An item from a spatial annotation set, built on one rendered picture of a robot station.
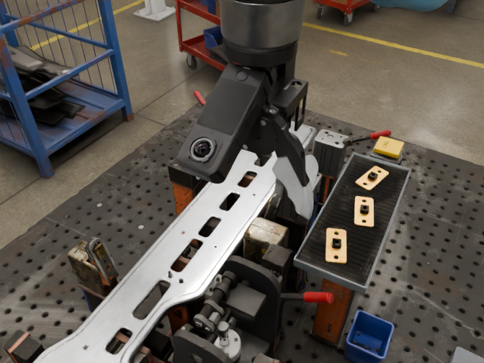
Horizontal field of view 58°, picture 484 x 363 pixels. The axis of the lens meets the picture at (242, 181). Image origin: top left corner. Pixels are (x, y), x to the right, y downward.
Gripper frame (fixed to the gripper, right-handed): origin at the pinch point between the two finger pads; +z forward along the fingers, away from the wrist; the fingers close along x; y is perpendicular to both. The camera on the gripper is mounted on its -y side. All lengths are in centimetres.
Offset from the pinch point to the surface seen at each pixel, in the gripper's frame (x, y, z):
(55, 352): 34, -14, 44
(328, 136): 10, 71, 38
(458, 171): -30, 122, 74
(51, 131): 203, 115, 127
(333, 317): -9, 29, 62
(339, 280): -10.6, 15.6, 28.0
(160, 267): 28, 12, 44
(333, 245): -7.1, 21.9, 26.9
